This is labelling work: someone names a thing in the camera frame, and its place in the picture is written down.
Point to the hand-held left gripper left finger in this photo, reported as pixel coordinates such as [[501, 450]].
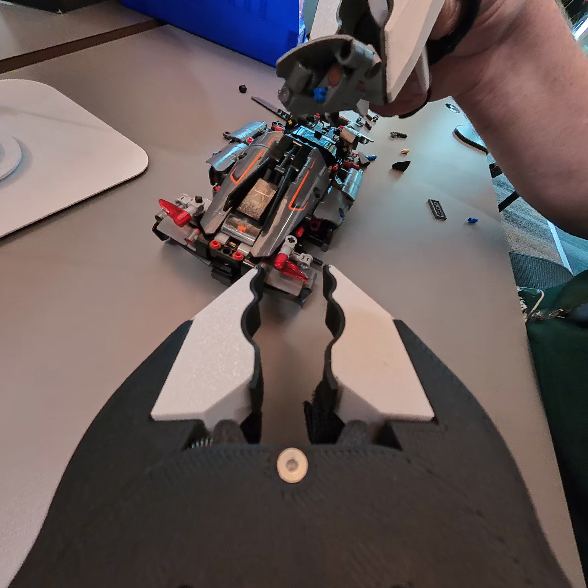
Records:
[[206, 367]]

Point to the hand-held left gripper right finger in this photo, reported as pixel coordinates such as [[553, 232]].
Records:
[[381, 367]]

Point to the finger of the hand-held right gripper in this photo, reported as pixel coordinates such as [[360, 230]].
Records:
[[326, 18], [409, 36]]

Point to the grey lego wing assembly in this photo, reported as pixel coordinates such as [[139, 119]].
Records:
[[312, 59]]

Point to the grey lego vehicle model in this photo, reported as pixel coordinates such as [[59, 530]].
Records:
[[266, 193]]

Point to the person's right forearm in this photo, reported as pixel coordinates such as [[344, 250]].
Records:
[[528, 115]]

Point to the scattered tiny black lego bits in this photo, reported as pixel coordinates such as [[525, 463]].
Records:
[[367, 120]]

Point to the black lego wedge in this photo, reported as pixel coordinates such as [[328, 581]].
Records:
[[401, 166]]

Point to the dark grey curved lego piece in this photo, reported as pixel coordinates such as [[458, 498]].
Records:
[[363, 160]]

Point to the black flat Lego plate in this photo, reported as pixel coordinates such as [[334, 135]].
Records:
[[437, 209]]

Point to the blue plastic bin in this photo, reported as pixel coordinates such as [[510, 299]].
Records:
[[206, 23]]

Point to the dark mesh chair seat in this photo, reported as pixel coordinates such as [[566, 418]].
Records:
[[537, 271]]

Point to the white book stand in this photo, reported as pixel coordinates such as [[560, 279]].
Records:
[[69, 151]]

